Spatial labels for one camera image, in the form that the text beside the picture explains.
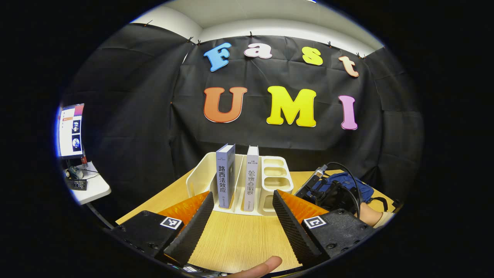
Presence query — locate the white book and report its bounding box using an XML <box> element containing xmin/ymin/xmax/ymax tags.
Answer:
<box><xmin>243</xmin><ymin>146</ymin><xmax>260</xmax><ymax>212</ymax></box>

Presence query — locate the black backdrop cloth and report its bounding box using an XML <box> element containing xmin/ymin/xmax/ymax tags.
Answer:
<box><xmin>62</xmin><ymin>22</ymin><xmax>425</xmax><ymax>217</ymax></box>

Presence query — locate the grey-blue book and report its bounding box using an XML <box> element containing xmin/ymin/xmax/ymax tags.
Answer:
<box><xmin>215</xmin><ymin>144</ymin><xmax>236</xmax><ymax>209</ymax></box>

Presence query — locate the white plastic bookshelf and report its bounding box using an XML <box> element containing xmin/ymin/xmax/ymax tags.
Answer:
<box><xmin>186</xmin><ymin>152</ymin><xmax>294</xmax><ymax>216</ymax></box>

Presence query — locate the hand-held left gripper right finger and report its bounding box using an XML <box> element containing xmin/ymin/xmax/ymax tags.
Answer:
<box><xmin>272</xmin><ymin>189</ymin><xmax>377</xmax><ymax>267</ymax></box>

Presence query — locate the white side table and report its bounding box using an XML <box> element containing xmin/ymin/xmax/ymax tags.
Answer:
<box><xmin>64</xmin><ymin>162</ymin><xmax>112</xmax><ymax>205</ymax></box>

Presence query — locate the computer monitor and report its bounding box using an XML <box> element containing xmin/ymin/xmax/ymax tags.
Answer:
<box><xmin>57</xmin><ymin>103</ymin><xmax>85</xmax><ymax>159</ymax></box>

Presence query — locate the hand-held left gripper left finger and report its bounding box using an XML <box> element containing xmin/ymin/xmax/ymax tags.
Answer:
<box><xmin>104</xmin><ymin>191</ymin><xmax>215</xmax><ymax>267</ymax></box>

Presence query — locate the black keyboard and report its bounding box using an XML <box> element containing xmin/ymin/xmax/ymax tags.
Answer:
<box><xmin>66</xmin><ymin>178</ymin><xmax>88</xmax><ymax>191</ymax></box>

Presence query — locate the blue schoolbag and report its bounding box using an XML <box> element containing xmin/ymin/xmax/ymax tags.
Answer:
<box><xmin>309</xmin><ymin>172</ymin><xmax>388</xmax><ymax>212</ymax></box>

